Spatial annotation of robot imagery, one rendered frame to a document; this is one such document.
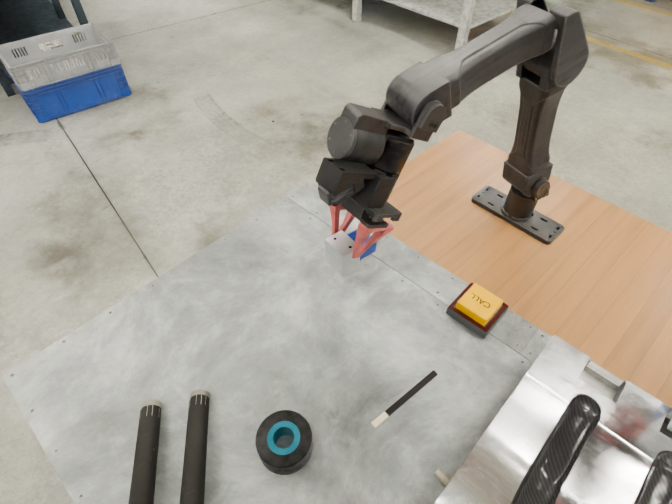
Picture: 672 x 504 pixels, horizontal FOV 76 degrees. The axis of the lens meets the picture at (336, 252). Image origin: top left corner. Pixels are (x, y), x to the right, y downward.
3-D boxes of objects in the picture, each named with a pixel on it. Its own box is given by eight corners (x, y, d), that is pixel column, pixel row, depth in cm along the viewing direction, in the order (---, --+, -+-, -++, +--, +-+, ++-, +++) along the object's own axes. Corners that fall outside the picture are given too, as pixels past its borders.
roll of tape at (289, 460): (270, 485, 60) (267, 478, 58) (251, 433, 65) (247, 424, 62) (321, 458, 63) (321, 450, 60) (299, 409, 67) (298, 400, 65)
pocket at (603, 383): (580, 368, 66) (590, 356, 64) (615, 391, 64) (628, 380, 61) (567, 389, 64) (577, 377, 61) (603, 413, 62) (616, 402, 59)
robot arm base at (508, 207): (563, 218, 85) (579, 202, 89) (477, 173, 95) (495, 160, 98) (548, 246, 91) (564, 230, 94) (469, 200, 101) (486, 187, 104)
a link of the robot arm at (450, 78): (415, 107, 55) (603, -6, 58) (377, 78, 60) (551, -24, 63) (423, 174, 65) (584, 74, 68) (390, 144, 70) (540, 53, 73)
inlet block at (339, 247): (381, 228, 81) (383, 206, 77) (399, 243, 78) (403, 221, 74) (325, 260, 75) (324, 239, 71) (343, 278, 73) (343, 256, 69)
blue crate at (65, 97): (113, 74, 317) (101, 43, 301) (134, 96, 295) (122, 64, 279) (23, 99, 292) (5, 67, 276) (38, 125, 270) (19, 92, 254)
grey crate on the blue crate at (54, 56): (102, 44, 302) (93, 22, 291) (123, 65, 280) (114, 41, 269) (6, 69, 276) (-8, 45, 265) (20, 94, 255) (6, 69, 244)
